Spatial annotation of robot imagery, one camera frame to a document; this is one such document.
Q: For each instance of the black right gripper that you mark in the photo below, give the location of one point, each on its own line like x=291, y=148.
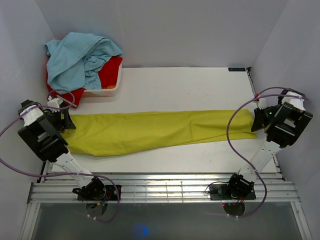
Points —
x=259, y=121

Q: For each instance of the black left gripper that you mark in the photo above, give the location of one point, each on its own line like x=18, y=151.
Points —
x=65, y=123

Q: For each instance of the yellow-green trousers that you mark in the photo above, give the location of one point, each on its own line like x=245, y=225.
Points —
x=116, y=134

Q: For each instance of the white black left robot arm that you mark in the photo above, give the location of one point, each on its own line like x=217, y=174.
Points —
x=42, y=132

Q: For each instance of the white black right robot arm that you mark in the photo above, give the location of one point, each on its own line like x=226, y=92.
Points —
x=283, y=124

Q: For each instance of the white plastic laundry basket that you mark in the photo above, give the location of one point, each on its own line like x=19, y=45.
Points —
x=106, y=92

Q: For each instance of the blue logo sticker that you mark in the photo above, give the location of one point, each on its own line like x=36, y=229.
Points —
x=236, y=69

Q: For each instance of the light blue garment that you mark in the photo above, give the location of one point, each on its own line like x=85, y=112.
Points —
x=74, y=61

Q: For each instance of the red garment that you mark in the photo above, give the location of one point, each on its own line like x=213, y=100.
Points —
x=108, y=77

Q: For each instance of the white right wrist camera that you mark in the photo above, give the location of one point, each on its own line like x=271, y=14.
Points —
x=261, y=103

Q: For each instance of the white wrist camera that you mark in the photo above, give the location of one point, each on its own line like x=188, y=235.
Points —
x=54, y=102
x=261, y=103

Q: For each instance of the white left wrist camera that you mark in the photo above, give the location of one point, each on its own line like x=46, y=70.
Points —
x=54, y=102

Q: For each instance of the aluminium table frame rails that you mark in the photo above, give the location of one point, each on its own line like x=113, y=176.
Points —
x=53, y=213

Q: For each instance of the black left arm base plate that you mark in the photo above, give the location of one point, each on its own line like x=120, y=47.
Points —
x=109, y=194

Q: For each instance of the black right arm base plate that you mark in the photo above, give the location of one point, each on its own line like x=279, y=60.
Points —
x=217, y=191

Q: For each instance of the white wire grid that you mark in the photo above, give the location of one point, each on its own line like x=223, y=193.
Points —
x=167, y=194

